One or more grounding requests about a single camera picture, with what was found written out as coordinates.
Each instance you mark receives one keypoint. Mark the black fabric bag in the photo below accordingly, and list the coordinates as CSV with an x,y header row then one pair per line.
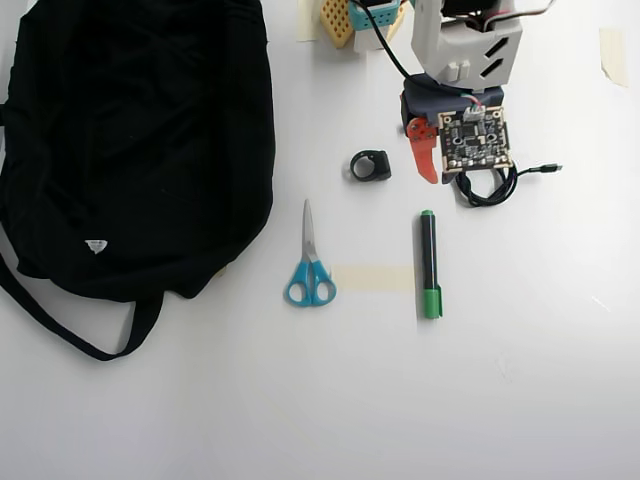
x,y
125,150

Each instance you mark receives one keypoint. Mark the yellow perforated base part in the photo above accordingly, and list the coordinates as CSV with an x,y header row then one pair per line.
x,y
336,25

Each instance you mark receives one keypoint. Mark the torn beige masking tape piece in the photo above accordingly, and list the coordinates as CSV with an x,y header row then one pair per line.
x,y
615,55

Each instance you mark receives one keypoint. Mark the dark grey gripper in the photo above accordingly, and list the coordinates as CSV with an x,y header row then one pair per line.
x,y
421,133

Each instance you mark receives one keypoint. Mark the narrow beige masking tape piece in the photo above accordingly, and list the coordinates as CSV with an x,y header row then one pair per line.
x,y
307,22

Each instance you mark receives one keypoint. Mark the green black marker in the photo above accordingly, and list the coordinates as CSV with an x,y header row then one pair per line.
x,y
428,250

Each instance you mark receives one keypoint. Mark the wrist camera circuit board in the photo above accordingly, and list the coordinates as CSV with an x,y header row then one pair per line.
x,y
475,140

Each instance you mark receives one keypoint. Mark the long beige masking tape strip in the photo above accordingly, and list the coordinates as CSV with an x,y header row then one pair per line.
x,y
370,278

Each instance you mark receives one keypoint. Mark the white teal grey robot arm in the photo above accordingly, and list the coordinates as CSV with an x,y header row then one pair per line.
x,y
450,45

